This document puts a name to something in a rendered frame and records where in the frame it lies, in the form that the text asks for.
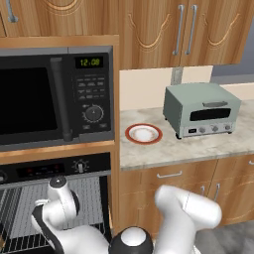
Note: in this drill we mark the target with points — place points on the wooden base cupboard door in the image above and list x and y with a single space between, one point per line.
236 198
139 205

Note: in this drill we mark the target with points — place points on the black built-in oven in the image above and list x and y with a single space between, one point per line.
39 170

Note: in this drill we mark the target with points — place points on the white plate with red rim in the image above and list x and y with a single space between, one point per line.
143 133

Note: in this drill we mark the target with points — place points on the wooden appliance housing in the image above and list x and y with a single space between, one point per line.
59 41

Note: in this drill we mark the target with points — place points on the metal oven rack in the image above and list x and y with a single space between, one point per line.
23 243

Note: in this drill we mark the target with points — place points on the wooden drawer front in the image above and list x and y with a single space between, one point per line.
195 173
236 167

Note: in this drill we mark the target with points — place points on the oven control knob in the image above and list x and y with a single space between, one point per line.
80 165

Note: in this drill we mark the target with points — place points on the wooden wall cupboard door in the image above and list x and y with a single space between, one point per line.
149 33
66 16
218 33

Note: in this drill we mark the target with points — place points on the grey wall socket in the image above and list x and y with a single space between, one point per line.
177 76

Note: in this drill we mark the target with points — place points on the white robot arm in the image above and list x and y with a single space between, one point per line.
178 211

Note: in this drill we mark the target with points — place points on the pale green toaster oven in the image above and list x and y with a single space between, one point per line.
178 105

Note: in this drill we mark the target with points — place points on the black microwave oven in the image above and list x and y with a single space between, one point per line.
29 99

